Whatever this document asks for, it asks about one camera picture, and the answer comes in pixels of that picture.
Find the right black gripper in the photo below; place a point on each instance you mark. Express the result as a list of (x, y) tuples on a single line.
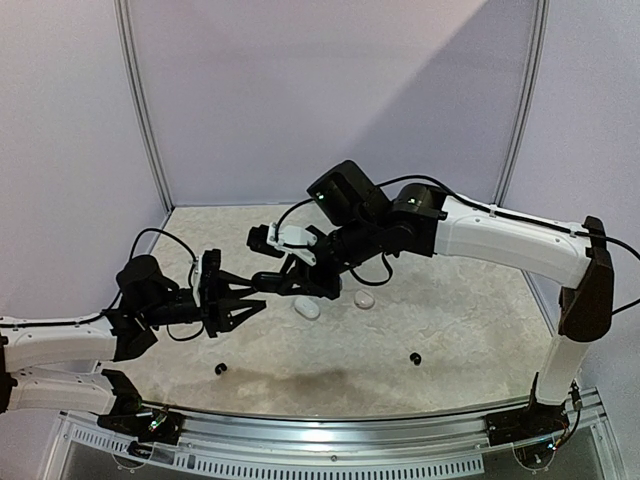
[(317, 265)]

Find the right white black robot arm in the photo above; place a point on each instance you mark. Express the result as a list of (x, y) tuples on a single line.
[(428, 218)]

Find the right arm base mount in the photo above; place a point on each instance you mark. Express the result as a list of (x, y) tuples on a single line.
[(531, 421)]

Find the left aluminium corner post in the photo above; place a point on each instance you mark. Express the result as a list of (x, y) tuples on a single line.
[(141, 109)]

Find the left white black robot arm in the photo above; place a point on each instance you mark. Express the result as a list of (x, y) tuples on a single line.
[(31, 351)]

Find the right aluminium corner post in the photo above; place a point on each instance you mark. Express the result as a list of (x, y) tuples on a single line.
[(525, 99)]

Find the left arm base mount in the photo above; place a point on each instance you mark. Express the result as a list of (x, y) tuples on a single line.
[(146, 424)]

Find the aluminium corner post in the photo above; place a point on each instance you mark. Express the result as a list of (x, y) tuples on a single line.
[(141, 109), (525, 99)]

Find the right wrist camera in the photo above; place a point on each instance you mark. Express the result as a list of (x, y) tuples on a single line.
[(290, 240)]

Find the aluminium front rail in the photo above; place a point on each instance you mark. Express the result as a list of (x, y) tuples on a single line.
[(452, 444)]

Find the black earbud charging case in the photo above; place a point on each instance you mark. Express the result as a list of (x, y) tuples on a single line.
[(268, 282)]

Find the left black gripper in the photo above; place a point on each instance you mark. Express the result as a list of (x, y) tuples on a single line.
[(216, 304)]

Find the black earbud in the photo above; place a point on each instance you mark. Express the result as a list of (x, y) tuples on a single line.
[(415, 358), (220, 369)]

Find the white oblong charging case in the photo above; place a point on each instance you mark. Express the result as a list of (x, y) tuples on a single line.
[(306, 307)]

